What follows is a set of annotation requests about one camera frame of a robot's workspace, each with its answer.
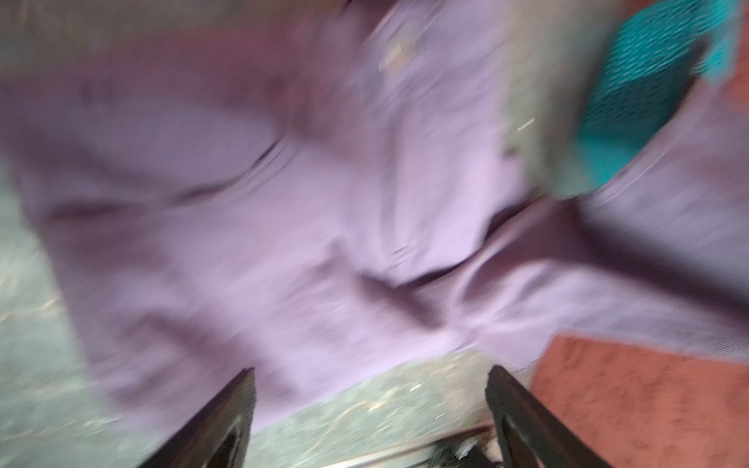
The purple trousers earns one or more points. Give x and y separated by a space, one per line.
326 200

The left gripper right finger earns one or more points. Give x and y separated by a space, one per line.
529 435

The teal plastic basket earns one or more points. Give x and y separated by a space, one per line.
657 54

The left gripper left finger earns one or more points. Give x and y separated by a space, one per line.
218 435

